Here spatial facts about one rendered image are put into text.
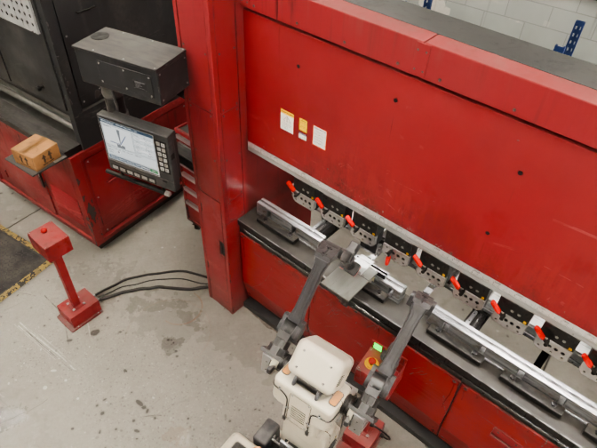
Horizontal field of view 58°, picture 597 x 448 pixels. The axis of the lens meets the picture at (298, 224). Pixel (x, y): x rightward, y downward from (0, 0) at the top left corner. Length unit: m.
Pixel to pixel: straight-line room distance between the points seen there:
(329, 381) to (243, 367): 1.64
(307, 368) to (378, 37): 1.30
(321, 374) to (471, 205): 0.91
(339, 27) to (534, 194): 0.99
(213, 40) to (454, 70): 1.12
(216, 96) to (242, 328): 1.77
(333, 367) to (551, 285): 0.93
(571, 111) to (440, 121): 0.49
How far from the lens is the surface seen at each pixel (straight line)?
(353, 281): 2.83
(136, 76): 2.71
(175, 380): 3.68
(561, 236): 2.21
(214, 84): 2.69
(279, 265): 3.25
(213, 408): 3.55
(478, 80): 2.03
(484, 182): 2.21
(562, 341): 2.54
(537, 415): 2.79
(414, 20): 2.25
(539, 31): 6.50
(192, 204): 4.24
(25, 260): 4.63
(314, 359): 2.10
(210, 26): 2.57
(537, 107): 1.98
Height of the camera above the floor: 3.14
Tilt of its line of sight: 44 degrees down
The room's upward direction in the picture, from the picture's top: 3 degrees clockwise
